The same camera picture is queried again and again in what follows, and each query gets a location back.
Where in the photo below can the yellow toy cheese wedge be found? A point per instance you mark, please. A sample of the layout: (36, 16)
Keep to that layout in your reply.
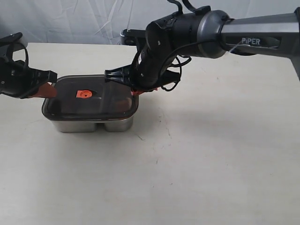
(123, 105)

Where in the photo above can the dark transparent lid orange seal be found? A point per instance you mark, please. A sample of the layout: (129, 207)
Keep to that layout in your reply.
(91, 98)

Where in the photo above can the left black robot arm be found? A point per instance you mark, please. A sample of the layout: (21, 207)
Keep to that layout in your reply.
(16, 81)

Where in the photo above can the stainless steel lunch box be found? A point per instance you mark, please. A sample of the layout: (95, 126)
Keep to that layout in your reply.
(93, 126)

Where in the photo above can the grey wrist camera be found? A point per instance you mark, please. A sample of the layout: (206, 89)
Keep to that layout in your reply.
(16, 41)
(132, 37)

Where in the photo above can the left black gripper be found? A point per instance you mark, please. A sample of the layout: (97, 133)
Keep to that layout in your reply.
(16, 81)

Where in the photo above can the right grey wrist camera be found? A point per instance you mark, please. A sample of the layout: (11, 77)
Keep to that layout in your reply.
(132, 37)

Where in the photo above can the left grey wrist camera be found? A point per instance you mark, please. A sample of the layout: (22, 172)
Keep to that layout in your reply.
(16, 41)

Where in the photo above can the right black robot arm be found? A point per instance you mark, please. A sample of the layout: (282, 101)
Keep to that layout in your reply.
(205, 33)

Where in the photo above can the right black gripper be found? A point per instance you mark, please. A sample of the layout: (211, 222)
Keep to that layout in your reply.
(145, 74)

